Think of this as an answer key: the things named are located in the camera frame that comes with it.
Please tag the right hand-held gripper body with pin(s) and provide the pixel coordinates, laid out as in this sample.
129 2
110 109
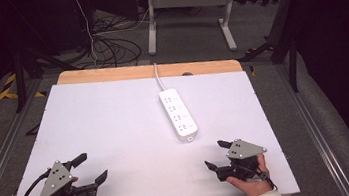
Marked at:
244 150

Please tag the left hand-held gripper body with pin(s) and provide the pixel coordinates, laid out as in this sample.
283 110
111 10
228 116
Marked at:
55 181

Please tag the person's right hand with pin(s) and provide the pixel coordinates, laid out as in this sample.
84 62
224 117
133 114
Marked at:
254 187

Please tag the white board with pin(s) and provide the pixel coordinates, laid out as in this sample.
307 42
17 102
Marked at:
126 130

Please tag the white power strip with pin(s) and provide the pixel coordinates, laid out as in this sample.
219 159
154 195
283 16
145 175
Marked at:
178 115

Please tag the black metal stand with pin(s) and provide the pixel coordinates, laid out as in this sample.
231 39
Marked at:
283 27
19 80

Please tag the yellow black hazard tape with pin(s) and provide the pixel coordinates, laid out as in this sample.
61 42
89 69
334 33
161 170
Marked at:
10 86

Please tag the aluminium rail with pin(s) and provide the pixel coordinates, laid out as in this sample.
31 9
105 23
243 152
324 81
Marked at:
314 131
3 142

